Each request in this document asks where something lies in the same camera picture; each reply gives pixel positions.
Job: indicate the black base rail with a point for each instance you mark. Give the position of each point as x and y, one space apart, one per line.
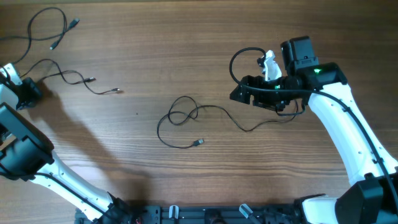
278 214

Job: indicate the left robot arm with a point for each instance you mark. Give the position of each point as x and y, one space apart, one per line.
31 157

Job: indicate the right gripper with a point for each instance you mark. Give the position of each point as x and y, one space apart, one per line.
260 98

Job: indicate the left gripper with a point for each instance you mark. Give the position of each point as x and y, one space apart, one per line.
36 91

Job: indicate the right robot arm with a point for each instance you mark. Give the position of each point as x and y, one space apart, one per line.
323 88

